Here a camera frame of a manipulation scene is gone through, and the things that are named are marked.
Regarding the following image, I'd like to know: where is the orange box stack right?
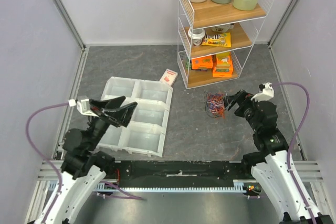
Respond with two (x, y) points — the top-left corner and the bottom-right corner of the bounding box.
(212, 52), (234, 78)

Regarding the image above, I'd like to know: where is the small white pink box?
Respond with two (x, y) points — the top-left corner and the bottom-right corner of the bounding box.
(159, 69), (178, 87)

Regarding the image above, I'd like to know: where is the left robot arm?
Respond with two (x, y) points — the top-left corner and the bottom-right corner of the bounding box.
(34, 96), (138, 223)

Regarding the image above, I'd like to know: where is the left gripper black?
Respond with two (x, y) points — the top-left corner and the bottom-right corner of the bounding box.
(87, 95), (138, 150)

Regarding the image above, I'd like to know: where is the orange box left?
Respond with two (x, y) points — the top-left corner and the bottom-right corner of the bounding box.
(191, 55), (213, 70)

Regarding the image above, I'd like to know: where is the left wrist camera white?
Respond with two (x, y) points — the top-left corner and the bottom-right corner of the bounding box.
(68, 98), (94, 116)

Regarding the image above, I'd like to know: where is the white yoghurt cup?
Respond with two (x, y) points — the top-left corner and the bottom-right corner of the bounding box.
(211, 24), (234, 34)

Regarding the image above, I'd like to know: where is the white paper cup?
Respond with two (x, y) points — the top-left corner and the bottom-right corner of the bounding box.
(188, 28), (206, 46)

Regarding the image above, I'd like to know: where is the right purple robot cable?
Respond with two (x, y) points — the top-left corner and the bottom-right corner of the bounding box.
(271, 82), (320, 219)

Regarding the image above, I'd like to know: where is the white wire shelf rack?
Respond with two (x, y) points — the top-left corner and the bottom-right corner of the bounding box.
(177, 0), (274, 89)

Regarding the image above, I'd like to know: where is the white wire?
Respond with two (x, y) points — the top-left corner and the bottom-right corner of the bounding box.
(207, 94), (224, 114)

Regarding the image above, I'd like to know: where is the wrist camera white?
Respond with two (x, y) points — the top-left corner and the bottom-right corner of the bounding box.
(251, 82), (274, 102)
(68, 98), (94, 116)

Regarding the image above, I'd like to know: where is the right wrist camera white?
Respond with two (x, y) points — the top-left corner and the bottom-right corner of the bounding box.
(251, 82), (274, 102)

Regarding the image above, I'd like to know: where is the orange wire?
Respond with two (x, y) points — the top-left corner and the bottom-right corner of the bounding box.
(206, 92), (228, 120)

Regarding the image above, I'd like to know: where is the yellow candy bag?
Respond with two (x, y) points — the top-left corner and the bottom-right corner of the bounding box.
(201, 33), (232, 48)

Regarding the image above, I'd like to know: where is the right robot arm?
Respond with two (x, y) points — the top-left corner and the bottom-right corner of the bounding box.
(223, 90), (333, 223)

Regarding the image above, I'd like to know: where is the white compartment tray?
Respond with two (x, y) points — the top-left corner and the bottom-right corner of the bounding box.
(98, 77), (173, 157)

